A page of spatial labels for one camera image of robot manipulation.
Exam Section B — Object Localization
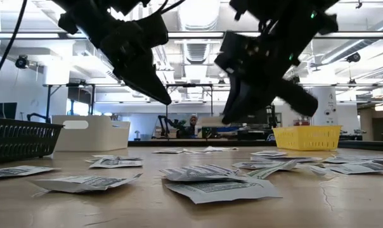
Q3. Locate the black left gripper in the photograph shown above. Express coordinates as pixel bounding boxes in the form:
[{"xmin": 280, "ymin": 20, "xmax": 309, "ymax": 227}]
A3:
[{"xmin": 98, "ymin": 20, "xmax": 173, "ymax": 106}]

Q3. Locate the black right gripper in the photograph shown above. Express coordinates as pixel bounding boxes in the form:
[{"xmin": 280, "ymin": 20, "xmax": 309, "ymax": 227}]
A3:
[{"xmin": 221, "ymin": 39, "xmax": 320, "ymax": 125}]

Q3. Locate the blue striped bandage packet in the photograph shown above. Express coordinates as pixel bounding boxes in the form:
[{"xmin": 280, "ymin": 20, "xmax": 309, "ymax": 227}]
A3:
[
  {"xmin": 250, "ymin": 150, "xmax": 289, "ymax": 158},
  {"xmin": 250, "ymin": 155, "xmax": 323, "ymax": 163},
  {"xmin": 178, "ymin": 163, "xmax": 242, "ymax": 174}
]

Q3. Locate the black computer monitor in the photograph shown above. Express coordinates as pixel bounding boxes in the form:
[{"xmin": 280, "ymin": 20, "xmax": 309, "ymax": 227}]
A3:
[{"xmin": 242, "ymin": 107, "xmax": 270, "ymax": 125}]

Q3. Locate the yellow plastic basket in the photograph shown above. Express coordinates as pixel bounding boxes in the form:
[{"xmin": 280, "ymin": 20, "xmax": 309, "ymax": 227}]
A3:
[{"xmin": 272, "ymin": 125, "xmax": 342, "ymax": 151}]

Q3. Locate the white round column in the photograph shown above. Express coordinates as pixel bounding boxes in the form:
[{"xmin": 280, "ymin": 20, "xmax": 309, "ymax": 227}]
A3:
[{"xmin": 308, "ymin": 85, "xmax": 338, "ymax": 127}]

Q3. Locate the person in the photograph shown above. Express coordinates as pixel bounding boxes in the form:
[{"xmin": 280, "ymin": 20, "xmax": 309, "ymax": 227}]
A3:
[{"xmin": 185, "ymin": 113, "xmax": 200, "ymax": 139}]

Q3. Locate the small green printed packet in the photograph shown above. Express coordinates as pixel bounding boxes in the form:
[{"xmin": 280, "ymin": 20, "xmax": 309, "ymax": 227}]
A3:
[{"xmin": 246, "ymin": 158, "xmax": 298, "ymax": 181}]

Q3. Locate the white plastic bin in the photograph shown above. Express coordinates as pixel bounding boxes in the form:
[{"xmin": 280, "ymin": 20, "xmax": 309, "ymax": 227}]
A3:
[{"xmin": 51, "ymin": 114, "xmax": 131, "ymax": 152}]

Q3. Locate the narrow white strip packet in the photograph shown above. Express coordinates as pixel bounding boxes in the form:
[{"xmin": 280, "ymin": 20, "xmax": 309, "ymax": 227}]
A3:
[{"xmin": 304, "ymin": 164, "xmax": 339, "ymax": 181}]

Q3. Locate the black plastic basket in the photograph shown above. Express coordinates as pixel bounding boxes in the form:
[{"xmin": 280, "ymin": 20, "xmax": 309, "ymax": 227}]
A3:
[{"xmin": 0, "ymin": 117, "xmax": 65, "ymax": 165}]

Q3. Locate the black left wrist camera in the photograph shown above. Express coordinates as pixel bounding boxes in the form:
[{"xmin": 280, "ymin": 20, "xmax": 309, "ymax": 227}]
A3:
[{"xmin": 133, "ymin": 12, "xmax": 169, "ymax": 48}]

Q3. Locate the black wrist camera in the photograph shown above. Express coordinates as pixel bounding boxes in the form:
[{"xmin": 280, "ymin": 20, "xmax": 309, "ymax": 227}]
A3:
[
  {"xmin": 133, "ymin": 12, "xmax": 169, "ymax": 48},
  {"xmin": 214, "ymin": 30, "xmax": 268, "ymax": 82}
]

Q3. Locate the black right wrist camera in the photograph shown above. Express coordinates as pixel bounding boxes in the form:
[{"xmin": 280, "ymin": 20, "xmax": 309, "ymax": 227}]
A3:
[{"xmin": 214, "ymin": 30, "xmax": 268, "ymax": 82}]

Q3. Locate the black metal table frame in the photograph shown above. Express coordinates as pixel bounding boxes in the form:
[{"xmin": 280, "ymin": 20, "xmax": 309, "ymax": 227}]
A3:
[{"xmin": 127, "ymin": 140, "xmax": 383, "ymax": 152}]

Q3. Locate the thin black cable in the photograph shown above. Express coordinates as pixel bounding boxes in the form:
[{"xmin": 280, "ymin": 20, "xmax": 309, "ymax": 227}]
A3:
[{"xmin": 0, "ymin": 0, "xmax": 29, "ymax": 94}]

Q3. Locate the black wall monitor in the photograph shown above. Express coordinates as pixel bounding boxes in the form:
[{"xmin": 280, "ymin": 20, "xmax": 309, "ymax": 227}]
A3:
[{"xmin": 0, "ymin": 102, "xmax": 18, "ymax": 120}]

